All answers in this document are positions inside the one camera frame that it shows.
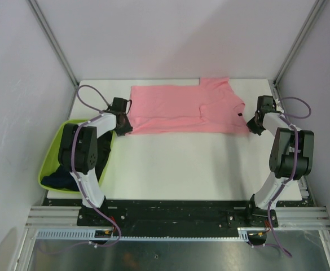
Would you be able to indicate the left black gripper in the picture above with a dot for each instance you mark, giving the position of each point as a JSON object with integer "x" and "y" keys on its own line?
{"x": 127, "y": 129}

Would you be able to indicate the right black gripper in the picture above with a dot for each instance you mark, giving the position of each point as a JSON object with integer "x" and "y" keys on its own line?
{"x": 253, "y": 128}

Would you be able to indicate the pink t shirt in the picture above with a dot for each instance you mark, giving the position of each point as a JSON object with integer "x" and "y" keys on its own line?
{"x": 211, "y": 106}

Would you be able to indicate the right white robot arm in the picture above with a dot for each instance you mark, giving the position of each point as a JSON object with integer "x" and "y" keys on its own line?
{"x": 291, "y": 156}

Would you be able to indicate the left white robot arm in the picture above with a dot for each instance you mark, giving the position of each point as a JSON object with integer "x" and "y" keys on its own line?
{"x": 78, "y": 150}

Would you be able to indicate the black t shirt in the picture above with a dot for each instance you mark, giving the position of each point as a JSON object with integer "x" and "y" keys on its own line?
{"x": 104, "y": 150}

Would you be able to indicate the green plastic basket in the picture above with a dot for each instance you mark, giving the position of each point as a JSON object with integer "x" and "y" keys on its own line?
{"x": 51, "y": 164}

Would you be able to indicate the navy blue t shirt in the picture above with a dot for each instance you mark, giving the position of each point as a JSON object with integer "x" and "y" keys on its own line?
{"x": 61, "y": 179}

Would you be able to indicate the right aluminium frame post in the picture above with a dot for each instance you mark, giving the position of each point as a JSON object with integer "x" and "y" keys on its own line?
{"x": 309, "y": 23}

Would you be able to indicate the aluminium frame post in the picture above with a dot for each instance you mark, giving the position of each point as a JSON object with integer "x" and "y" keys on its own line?
{"x": 309, "y": 23}
{"x": 50, "y": 36}

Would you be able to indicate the left aluminium frame post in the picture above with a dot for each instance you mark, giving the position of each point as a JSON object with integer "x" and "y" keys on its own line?
{"x": 50, "y": 36}

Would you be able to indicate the white slotted cable duct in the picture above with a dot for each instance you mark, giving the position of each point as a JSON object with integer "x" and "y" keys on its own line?
{"x": 239, "y": 235}

